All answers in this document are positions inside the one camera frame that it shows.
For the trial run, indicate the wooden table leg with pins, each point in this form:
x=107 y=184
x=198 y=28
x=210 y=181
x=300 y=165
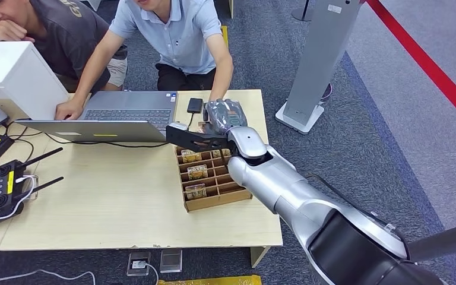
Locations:
x=258 y=255

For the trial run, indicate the grey kiosk stand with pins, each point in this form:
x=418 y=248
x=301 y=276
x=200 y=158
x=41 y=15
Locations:
x=322 y=55

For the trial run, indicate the black remote controller with antennas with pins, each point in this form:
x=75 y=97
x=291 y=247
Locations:
x=0 y=196

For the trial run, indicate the person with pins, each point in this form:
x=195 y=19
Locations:
x=177 y=39
x=66 y=39

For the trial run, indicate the person's left forearm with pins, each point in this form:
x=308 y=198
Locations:
x=222 y=80

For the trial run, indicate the grey open laptop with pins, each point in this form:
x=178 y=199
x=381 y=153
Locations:
x=129 y=108

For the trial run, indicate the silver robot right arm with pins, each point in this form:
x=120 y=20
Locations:
x=291 y=188

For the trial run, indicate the yellow patterned sheet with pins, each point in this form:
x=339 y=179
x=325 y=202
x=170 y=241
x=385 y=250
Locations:
x=212 y=281

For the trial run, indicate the chrome stanchion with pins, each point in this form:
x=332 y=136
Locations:
x=448 y=240

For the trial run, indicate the red barrier belt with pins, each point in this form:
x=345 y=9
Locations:
x=428 y=65

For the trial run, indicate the white box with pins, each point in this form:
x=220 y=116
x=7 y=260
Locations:
x=11 y=74

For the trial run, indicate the yellow bar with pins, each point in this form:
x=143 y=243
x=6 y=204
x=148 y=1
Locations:
x=225 y=36

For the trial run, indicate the clear plastic case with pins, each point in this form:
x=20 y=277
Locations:
x=31 y=194

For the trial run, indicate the wooden slotted card box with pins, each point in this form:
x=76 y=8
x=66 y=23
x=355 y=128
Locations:
x=220 y=196

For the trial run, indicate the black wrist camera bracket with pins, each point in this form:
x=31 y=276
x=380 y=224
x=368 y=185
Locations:
x=196 y=138

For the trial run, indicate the black smartphone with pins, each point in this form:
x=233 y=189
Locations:
x=194 y=105

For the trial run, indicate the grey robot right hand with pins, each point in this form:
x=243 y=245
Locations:
x=228 y=114

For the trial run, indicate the person's right hand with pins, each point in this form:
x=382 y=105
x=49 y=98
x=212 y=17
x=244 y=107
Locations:
x=7 y=31
x=68 y=111

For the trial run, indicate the person's right forearm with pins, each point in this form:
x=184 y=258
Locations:
x=87 y=80

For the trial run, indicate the floor power socket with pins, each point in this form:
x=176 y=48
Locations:
x=138 y=264

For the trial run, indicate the metal floor plate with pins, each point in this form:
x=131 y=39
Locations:
x=171 y=261

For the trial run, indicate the dark stanchion base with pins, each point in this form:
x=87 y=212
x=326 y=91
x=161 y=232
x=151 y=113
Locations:
x=302 y=13

